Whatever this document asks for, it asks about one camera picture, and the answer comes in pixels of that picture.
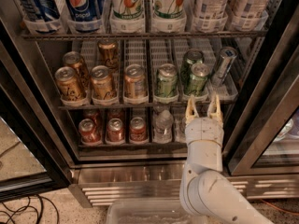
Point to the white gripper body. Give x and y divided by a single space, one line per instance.
204 130

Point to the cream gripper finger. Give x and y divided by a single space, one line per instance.
214 109
191 111

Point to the green can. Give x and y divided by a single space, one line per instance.
166 80
190 57
198 76

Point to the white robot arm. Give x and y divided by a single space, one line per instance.
204 190

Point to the right fridge glass door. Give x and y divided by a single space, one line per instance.
267 102

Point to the fridge glass door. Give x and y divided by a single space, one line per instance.
267 102
34 159

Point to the front right red can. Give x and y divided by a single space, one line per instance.
138 130

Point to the red can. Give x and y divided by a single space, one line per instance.
138 130
89 131
94 115
116 113
115 130

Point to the tilted silver slim can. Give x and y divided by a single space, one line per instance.
227 56

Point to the front middle red can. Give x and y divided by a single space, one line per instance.
115 130

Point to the rear middle red can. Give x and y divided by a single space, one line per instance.
116 113

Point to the rear left red can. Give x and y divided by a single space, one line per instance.
94 115

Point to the front left red can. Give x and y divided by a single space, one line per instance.
89 131

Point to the front far-left gold can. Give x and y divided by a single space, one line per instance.
69 84

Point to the far-left gold can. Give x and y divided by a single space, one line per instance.
69 84
76 61

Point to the rear far-left gold can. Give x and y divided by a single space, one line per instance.
76 61

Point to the left fridge glass door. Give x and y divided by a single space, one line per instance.
34 159

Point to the middle water bottle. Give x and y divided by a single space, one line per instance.
180 125

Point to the water bottle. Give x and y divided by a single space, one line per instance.
180 125
163 127

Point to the left water bottle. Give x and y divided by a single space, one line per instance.
163 127

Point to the right 7up bottle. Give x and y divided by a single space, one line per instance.
168 16

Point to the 7up bottle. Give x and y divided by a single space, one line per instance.
127 16
168 16

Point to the clear plastic bin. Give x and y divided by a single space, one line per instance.
150 211

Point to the left white labelled bottle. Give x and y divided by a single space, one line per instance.
208 15

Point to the white labelled bottle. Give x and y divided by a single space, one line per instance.
244 15
208 15

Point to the right white labelled bottle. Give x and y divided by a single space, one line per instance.
244 15

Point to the left 7up bottle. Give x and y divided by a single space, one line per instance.
127 16

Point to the right Pepsi bottle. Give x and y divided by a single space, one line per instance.
85 15

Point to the pepsi bottle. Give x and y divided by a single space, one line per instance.
85 15
43 12

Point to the left Pepsi bottle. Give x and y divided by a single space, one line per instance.
43 12

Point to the middle wire shelf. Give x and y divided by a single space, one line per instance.
68 107

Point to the wire shelf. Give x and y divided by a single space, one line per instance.
68 107
142 36

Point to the top wire shelf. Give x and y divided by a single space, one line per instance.
142 36

